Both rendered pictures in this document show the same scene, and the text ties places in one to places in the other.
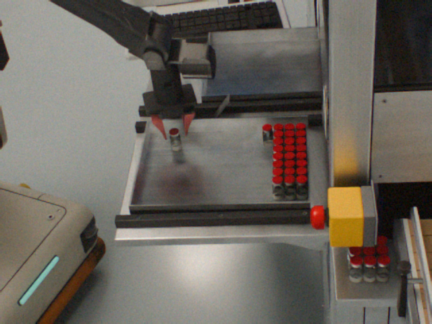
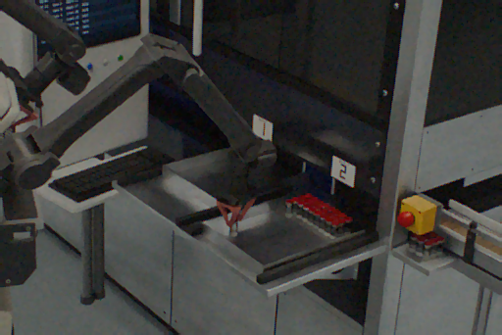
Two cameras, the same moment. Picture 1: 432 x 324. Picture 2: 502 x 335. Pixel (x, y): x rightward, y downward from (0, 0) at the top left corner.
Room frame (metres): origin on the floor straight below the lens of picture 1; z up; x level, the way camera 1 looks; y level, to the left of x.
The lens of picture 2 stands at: (-0.28, 1.79, 2.17)
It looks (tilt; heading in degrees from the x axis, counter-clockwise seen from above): 25 degrees down; 311
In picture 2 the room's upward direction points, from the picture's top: 4 degrees clockwise
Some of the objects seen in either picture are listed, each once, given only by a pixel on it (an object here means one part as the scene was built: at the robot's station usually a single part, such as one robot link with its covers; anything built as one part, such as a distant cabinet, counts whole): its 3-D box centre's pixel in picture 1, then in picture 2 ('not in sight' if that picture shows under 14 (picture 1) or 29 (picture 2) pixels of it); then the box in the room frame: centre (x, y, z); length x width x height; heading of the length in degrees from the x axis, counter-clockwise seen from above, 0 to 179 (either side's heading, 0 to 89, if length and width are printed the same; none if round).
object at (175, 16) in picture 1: (206, 23); (116, 171); (1.87, -0.03, 0.82); 0.40 x 0.14 x 0.02; 90
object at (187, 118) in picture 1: (176, 117); (236, 207); (1.28, 0.06, 0.96); 0.07 x 0.07 x 0.09; 7
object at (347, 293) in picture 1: (374, 273); (428, 255); (0.89, -0.25, 0.87); 0.14 x 0.13 x 0.02; 82
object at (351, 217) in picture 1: (349, 217); (419, 214); (0.91, -0.21, 1.00); 0.08 x 0.07 x 0.07; 82
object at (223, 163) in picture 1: (223, 165); (282, 231); (1.19, -0.02, 0.90); 0.34 x 0.26 x 0.04; 81
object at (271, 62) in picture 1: (279, 65); (235, 173); (1.51, -0.18, 0.90); 0.34 x 0.26 x 0.04; 82
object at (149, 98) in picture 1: (167, 89); (236, 183); (1.28, 0.07, 1.03); 0.10 x 0.07 x 0.07; 97
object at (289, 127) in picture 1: (289, 160); (321, 215); (1.17, -0.15, 0.90); 0.18 x 0.02 x 0.05; 171
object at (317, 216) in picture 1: (322, 217); (407, 218); (0.92, -0.16, 0.99); 0.04 x 0.04 x 0.04; 82
